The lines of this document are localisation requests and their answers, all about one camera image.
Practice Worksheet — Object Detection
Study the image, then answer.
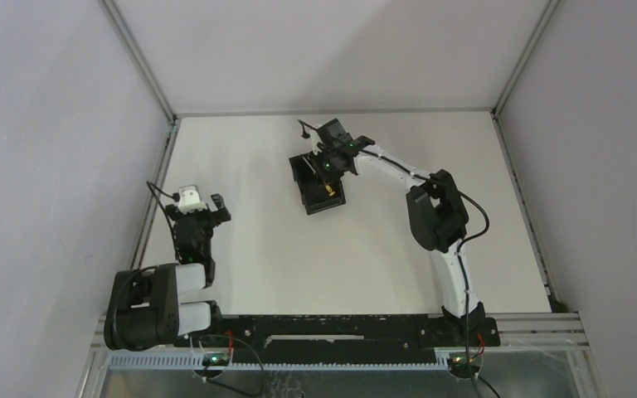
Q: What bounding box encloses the yellow black screwdriver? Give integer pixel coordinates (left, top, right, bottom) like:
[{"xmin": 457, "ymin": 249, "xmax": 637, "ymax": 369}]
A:
[{"xmin": 304, "ymin": 157, "xmax": 336, "ymax": 197}]

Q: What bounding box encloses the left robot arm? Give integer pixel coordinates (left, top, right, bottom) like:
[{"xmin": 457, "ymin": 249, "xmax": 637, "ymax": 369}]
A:
[{"xmin": 104, "ymin": 187, "xmax": 231, "ymax": 352}]

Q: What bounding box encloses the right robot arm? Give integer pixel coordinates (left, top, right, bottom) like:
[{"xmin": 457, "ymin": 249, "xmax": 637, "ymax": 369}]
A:
[{"xmin": 301, "ymin": 119, "xmax": 485, "ymax": 345}]

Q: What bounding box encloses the black plastic bin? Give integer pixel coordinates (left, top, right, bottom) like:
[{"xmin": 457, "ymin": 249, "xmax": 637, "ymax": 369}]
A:
[{"xmin": 289, "ymin": 153, "xmax": 347, "ymax": 216}]

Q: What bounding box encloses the left controller board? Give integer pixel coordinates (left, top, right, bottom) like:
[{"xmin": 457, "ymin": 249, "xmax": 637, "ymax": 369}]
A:
[{"xmin": 202, "ymin": 354, "xmax": 231, "ymax": 367}]

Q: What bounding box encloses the controller board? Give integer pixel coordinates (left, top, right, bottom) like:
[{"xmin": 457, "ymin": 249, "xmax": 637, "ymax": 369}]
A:
[
  {"xmin": 202, "ymin": 354, "xmax": 231, "ymax": 367},
  {"xmin": 447, "ymin": 352, "xmax": 484, "ymax": 380}
]

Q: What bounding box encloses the right controller board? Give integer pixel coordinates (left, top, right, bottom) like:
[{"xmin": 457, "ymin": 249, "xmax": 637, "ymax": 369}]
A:
[{"xmin": 447, "ymin": 352, "xmax": 484, "ymax": 380}]

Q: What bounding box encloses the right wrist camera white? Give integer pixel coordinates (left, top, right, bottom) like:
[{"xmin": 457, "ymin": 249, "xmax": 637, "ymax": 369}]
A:
[{"xmin": 309, "ymin": 130, "xmax": 323, "ymax": 155}]

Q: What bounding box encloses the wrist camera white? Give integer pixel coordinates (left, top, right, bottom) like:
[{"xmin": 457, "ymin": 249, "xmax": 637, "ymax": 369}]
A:
[
  {"xmin": 177, "ymin": 185, "xmax": 207, "ymax": 214},
  {"xmin": 309, "ymin": 130, "xmax": 323, "ymax": 155}
]

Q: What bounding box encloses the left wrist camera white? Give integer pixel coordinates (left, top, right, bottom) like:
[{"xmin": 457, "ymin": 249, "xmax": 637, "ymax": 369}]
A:
[{"xmin": 177, "ymin": 185, "xmax": 207, "ymax": 214}]

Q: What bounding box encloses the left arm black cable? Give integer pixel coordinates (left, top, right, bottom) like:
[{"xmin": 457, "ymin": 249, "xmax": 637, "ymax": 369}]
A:
[{"xmin": 146, "ymin": 181, "xmax": 181, "ymax": 260}]

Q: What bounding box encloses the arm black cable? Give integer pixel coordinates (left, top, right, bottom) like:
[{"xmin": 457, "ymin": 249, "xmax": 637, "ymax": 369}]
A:
[
  {"xmin": 146, "ymin": 181, "xmax": 181, "ymax": 260},
  {"xmin": 298, "ymin": 119, "xmax": 491, "ymax": 398}
]

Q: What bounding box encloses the left base black cable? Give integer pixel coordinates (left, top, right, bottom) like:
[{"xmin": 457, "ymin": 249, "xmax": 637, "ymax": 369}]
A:
[{"xmin": 189, "ymin": 333, "xmax": 265, "ymax": 398}]

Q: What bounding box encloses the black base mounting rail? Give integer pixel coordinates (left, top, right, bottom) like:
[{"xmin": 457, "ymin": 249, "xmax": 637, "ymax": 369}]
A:
[{"xmin": 174, "ymin": 314, "xmax": 501, "ymax": 366}]

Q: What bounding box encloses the slotted grey cable duct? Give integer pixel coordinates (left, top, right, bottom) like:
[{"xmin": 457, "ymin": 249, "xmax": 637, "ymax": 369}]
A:
[{"xmin": 108, "ymin": 351, "xmax": 451, "ymax": 371}]

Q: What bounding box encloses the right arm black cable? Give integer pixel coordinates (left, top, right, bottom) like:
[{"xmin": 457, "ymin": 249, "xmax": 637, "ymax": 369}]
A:
[{"xmin": 298, "ymin": 119, "xmax": 491, "ymax": 398}]

